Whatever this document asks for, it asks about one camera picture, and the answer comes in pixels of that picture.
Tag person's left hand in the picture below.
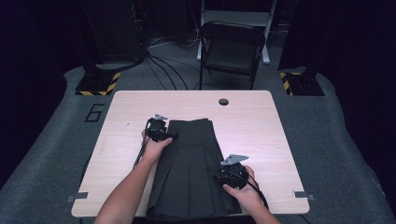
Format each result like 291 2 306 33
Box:
140 130 174 165

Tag dark pleated skirt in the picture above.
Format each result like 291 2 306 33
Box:
145 118 243 222

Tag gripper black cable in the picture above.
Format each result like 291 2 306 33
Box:
133 119 154 170
231 168 270 210

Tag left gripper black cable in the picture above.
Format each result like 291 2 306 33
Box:
133 119 154 170

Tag bundle of black floor cables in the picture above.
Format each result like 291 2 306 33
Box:
145 50 201 91

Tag black folding chair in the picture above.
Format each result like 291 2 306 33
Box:
198 21 267 91

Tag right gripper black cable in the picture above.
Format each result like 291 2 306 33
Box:
231 168 270 210

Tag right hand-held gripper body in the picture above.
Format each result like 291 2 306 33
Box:
217 153 250 190

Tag black stand base yellow stripes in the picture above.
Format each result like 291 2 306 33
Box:
278 66 325 97
75 63 121 97

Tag grey tape strip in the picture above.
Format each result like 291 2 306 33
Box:
65 191 90 203
291 189 316 202

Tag white metal desk frame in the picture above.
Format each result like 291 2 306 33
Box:
196 0 278 65

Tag person's right hand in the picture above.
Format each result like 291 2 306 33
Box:
221 164 266 213

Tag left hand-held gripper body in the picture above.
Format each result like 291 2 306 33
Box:
145 113 171 143

